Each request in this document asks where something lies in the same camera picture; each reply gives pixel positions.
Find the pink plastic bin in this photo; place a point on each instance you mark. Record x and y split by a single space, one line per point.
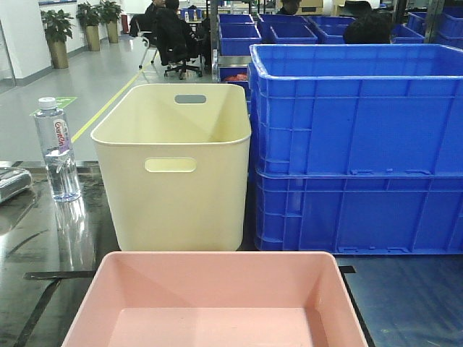
216 299

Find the cream plastic basket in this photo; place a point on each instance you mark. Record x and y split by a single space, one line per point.
174 163

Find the upper blue crate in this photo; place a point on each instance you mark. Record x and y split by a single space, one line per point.
357 109

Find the blue crate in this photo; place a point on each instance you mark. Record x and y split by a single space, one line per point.
236 33
364 213
285 29
357 109
329 30

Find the lower blue crate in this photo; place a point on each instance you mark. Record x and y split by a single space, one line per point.
364 213

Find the black office chair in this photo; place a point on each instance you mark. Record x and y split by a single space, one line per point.
178 46

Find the far left blue crate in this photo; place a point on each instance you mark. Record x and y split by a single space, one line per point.
236 33

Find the far middle blue crate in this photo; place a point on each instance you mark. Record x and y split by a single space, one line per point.
285 29

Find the seated person in black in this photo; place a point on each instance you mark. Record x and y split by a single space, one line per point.
160 10

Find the far right blue crate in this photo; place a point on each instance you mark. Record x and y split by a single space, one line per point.
329 30

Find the clear water bottle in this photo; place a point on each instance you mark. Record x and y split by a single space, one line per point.
57 151

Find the dark haired head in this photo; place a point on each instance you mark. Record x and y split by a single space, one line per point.
371 28

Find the far potted plant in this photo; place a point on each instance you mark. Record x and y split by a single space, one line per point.
110 13

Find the potted plant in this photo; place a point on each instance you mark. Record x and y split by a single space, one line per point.
110 13
89 19
57 28

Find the middle potted plant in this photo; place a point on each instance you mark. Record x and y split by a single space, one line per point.
89 19

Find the grey device on table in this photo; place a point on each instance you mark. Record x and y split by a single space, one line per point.
13 182

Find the left potted plant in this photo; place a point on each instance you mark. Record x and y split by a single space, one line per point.
57 28

